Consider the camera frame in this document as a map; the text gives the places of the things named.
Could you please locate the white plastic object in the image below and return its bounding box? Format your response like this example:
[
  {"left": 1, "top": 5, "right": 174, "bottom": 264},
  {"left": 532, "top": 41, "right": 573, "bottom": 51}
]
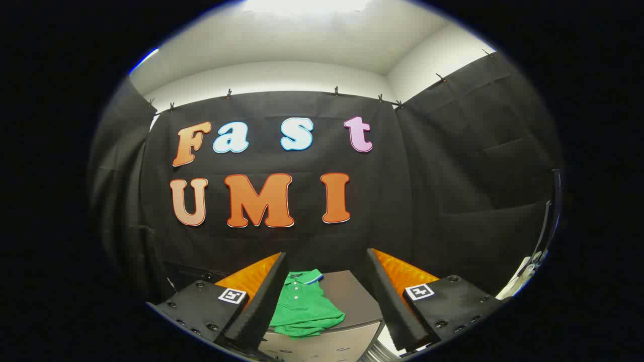
[{"left": 497, "top": 250, "right": 548, "bottom": 301}]

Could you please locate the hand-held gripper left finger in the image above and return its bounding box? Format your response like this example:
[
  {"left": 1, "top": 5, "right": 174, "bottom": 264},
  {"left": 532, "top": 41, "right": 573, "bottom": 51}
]
[{"left": 146, "top": 251, "right": 290, "bottom": 360}]

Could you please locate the dark curved bar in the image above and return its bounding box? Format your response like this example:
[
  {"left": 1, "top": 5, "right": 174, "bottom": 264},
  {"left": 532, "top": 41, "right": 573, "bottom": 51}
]
[{"left": 531, "top": 168, "right": 562, "bottom": 267}]

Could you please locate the black backdrop cloth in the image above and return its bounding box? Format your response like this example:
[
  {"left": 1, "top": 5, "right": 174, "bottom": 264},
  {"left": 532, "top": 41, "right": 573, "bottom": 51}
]
[{"left": 88, "top": 50, "right": 564, "bottom": 302}]

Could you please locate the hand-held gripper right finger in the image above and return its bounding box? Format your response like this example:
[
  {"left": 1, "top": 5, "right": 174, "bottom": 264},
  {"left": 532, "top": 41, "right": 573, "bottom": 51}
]
[{"left": 366, "top": 248, "right": 506, "bottom": 352}]

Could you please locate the green polo shirt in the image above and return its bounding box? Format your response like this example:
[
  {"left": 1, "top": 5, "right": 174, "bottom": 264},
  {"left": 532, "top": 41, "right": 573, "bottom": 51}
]
[{"left": 269, "top": 269, "right": 347, "bottom": 338}]

